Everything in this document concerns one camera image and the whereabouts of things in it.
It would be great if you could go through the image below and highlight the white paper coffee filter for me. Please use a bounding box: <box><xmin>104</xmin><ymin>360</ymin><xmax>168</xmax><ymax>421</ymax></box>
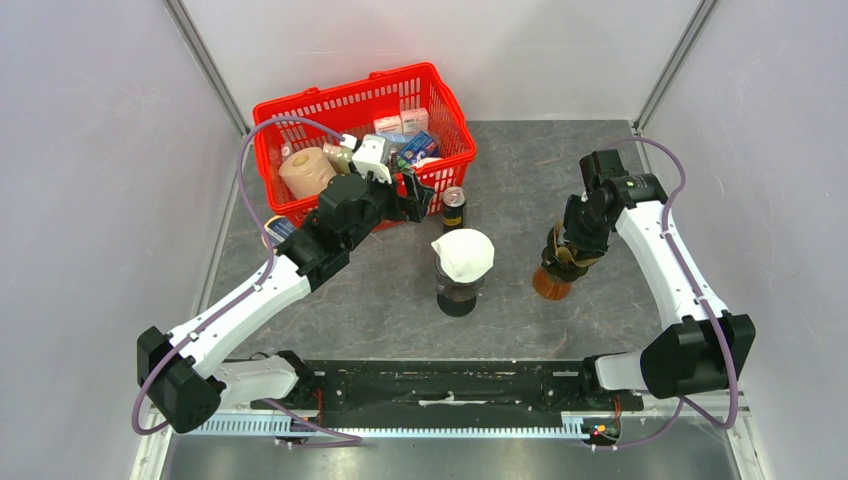
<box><xmin>431</xmin><ymin>228</ymin><xmax>495</xmax><ymax>284</ymax></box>

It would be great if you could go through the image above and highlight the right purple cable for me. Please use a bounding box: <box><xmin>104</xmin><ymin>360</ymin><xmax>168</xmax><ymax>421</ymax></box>
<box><xmin>582</xmin><ymin>137</ymin><xmax>741</xmax><ymax>452</ymax></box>

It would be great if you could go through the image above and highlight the blue detergent box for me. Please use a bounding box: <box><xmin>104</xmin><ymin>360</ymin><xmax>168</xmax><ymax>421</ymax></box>
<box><xmin>398</xmin><ymin>131</ymin><xmax>438</xmax><ymax>165</ymax></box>

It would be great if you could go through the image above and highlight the red black coffee server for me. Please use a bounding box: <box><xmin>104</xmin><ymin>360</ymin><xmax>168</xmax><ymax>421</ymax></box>
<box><xmin>436</xmin><ymin>294</ymin><xmax>477</xmax><ymax>318</ymax></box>

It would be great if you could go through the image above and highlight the purple cable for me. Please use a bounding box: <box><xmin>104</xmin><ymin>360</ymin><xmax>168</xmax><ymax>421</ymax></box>
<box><xmin>131</xmin><ymin>116</ymin><xmax>366</xmax><ymax>448</ymax></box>
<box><xmin>582</xmin><ymin>137</ymin><xmax>741</xmax><ymax>452</ymax></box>

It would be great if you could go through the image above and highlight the light blue packet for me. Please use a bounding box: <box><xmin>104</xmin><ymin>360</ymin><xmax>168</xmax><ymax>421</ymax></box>
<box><xmin>377</xmin><ymin>132</ymin><xmax>414</xmax><ymax>149</ymax></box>

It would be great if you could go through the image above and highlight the white cable duct rail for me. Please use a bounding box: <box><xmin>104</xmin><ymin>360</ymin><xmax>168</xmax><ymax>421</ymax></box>
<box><xmin>191</xmin><ymin>411</ymin><xmax>612</xmax><ymax>441</ymax></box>

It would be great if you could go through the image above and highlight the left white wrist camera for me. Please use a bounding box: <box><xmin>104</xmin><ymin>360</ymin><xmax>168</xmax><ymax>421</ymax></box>
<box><xmin>340</xmin><ymin>134</ymin><xmax>392</xmax><ymax>184</ymax></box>

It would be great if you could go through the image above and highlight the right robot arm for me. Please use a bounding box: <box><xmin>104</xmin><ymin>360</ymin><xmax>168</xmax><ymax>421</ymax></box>
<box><xmin>554</xmin><ymin>150</ymin><xmax>756</xmax><ymax>409</ymax></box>

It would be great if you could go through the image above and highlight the dark green dripper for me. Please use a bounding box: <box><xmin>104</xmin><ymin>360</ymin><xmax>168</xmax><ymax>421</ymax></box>
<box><xmin>541</xmin><ymin>225</ymin><xmax>591</xmax><ymax>282</ymax></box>

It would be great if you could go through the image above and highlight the black yellow drink can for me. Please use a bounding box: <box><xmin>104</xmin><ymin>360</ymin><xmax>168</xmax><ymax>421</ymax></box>
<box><xmin>441</xmin><ymin>186</ymin><xmax>467</xmax><ymax>233</ymax></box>

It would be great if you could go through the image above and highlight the white pink small box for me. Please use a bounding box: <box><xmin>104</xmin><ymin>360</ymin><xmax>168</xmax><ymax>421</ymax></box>
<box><xmin>400</xmin><ymin>108</ymin><xmax>430</xmax><ymax>135</ymax></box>

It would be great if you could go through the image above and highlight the clear grey glass dripper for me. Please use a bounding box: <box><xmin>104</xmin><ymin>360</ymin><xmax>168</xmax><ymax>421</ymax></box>
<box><xmin>434</xmin><ymin>259</ymin><xmax>485</xmax><ymax>302</ymax></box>

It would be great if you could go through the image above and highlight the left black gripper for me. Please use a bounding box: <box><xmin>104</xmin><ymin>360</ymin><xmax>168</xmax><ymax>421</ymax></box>
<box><xmin>343</xmin><ymin>161</ymin><xmax>435</xmax><ymax>251</ymax></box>

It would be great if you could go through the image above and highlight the white item in basket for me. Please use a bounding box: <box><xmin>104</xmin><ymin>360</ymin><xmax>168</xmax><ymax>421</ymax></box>
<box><xmin>408</xmin><ymin>157</ymin><xmax>442</xmax><ymax>172</ymax></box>

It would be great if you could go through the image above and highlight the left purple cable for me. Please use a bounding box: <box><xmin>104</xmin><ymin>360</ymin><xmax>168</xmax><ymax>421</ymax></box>
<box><xmin>131</xmin><ymin>116</ymin><xmax>366</xmax><ymax>448</ymax></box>

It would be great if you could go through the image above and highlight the masking tape roll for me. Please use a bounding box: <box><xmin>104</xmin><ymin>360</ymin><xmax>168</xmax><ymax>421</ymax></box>
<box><xmin>264</xmin><ymin>215</ymin><xmax>297</xmax><ymax>247</ymax></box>

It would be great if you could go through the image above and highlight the pale green plastic bottle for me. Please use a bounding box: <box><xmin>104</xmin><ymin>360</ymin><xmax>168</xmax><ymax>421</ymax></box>
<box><xmin>322</xmin><ymin>142</ymin><xmax>353</xmax><ymax>174</ymax></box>

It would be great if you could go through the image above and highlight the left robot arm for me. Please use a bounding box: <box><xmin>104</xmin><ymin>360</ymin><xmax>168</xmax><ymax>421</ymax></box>
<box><xmin>132</xmin><ymin>173</ymin><xmax>435</xmax><ymax>435</ymax></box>

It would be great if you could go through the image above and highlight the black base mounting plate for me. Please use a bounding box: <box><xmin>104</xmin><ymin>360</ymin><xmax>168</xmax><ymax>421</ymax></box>
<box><xmin>238</xmin><ymin>351</ymin><xmax>644</xmax><ymax>429</ymax></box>

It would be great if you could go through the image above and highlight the red plastic shopping basket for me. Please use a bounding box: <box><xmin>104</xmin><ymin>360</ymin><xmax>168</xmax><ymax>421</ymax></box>
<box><xmin>252</xmin><ymin>62</ymin><xmax>478</xmax><ymax>233</ymax></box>

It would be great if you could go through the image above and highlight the beige toilet paper roll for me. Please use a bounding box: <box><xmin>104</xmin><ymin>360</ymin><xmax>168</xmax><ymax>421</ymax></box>
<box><xmin>279</xmin><ymin>147</ymin><xmax>337</xmax><ymax>200</ymax></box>

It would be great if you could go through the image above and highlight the amber glass beaker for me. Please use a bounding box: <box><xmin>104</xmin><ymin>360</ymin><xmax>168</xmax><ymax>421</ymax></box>
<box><xmin>532</xmin><ymin>267</ymin><xmax>572</xmax><ymax>301</ymax></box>

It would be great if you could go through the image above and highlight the brown paper coffee filter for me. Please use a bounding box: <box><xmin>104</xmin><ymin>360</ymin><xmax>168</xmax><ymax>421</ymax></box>
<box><xmin>553</xmin><ymin>221</ymin><xmax>600</xmax><ymax>268</ymax></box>

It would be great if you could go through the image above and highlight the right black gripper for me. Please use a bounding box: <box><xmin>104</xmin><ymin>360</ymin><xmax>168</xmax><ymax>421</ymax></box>
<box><xmin>556</xmin><ymin>193</ymin><xmax>611</xmax><ymax>261</ymax></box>

